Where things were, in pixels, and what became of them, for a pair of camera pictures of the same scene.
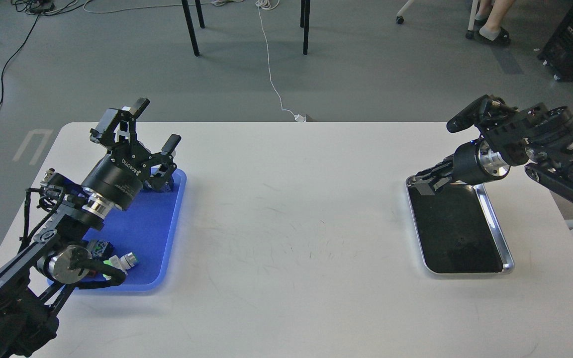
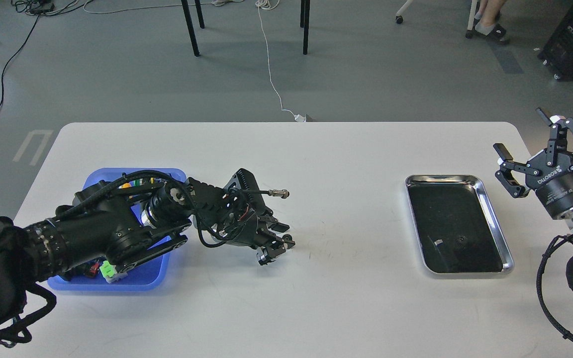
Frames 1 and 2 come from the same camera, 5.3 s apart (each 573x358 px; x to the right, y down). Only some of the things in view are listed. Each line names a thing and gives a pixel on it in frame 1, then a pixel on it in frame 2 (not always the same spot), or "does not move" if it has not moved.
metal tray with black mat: x=456 y=230 does not move
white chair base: x=470 y=33 does not move
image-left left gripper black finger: x=104 y=132 -> x=280 y=226
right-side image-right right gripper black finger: x=439 y=168 -> x=559 y=126
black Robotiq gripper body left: x=118 y=179 -> x=246 y=228
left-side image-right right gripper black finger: x=428 y=187 -> x=505 y=176
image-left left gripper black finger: x=162 y=181 -> x=266 y=253
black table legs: x=304 y=9 does not move
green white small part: x=124 y=263 -> x=109 y=272
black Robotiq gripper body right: x=470 y=164 -> x=562 y=181
